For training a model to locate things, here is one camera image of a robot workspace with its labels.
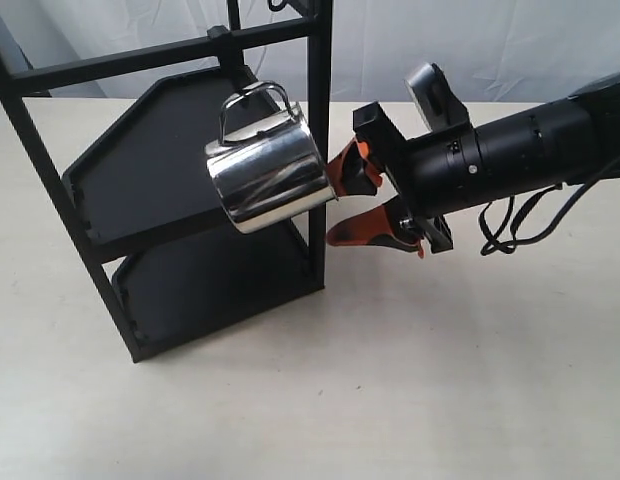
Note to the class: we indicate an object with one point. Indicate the stainless steel mug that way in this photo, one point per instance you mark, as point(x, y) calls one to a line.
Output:
point(269, 170)

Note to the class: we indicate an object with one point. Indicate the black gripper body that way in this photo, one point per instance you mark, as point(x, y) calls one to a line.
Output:
point(391, 152)

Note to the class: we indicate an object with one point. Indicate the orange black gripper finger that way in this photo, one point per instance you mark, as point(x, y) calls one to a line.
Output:
point(380, 227)
point(352, 173)

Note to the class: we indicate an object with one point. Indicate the black two-tier rack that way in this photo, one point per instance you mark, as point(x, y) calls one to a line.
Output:
point(138, 204)

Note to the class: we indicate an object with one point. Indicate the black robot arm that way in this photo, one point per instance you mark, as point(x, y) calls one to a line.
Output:
point(520, 158)

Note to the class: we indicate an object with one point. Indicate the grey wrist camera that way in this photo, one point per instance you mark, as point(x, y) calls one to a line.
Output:
point(438, 106)

